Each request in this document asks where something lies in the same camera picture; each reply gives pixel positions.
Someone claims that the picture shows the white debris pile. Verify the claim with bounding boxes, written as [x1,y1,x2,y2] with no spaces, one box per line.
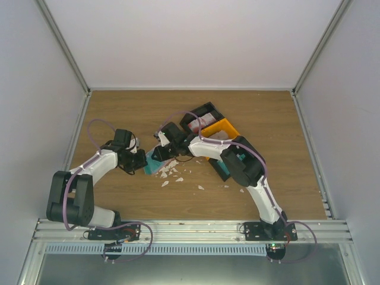
[153,160,185,188]

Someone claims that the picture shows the red white card stack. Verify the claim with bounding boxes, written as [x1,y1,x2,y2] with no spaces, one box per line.
[188,113,216,132]

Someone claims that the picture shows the black bin teal cards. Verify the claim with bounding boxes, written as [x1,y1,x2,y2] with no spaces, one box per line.
[208,158,231,182]

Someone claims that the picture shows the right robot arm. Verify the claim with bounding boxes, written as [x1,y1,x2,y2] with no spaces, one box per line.
[152,122,286,240]

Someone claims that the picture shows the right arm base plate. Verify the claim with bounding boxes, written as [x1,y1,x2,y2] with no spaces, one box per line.
[239,220,298,241]

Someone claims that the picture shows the purple cable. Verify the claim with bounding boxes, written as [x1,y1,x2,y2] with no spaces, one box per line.
[159,110,318,264]
[63,118,154,264]

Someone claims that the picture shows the grey cable duct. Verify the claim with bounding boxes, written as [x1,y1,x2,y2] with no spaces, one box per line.
[45,243,267,257]

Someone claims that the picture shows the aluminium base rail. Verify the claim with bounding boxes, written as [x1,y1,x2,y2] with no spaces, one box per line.
[32,219,353,244]

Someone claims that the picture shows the yellow bin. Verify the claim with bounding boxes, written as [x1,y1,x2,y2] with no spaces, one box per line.
[200,118,240,163]

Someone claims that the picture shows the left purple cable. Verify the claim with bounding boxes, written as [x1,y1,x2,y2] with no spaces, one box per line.
[63,118,154,264]

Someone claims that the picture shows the teal card stack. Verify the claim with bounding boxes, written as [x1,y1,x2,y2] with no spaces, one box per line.
[217,154,245,176]

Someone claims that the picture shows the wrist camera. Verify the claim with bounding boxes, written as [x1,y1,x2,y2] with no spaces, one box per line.
[154,131,170,147]
[128,138,140,153]

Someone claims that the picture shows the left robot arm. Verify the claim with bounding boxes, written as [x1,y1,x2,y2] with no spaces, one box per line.
[46,129,147,240]

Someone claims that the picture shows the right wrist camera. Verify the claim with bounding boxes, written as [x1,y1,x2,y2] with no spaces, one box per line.
[154,131,170,147]

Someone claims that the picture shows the pink card holder wallet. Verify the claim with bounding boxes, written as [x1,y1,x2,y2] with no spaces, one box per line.
[144,148,178,175]

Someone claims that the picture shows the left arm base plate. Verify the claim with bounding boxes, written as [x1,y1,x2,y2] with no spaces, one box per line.
[83,224,141,242]

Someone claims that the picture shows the teal credit card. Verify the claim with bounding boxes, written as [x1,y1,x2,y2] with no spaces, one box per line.
[144,148,166,175]

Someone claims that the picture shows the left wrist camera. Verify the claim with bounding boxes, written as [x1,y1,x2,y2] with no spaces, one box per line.
[128,138,140,153]

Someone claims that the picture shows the black bin red cards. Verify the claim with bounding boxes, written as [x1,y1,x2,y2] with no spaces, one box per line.
[180,102,224,133]

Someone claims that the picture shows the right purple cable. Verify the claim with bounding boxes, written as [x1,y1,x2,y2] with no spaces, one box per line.
[159,110,318,264]

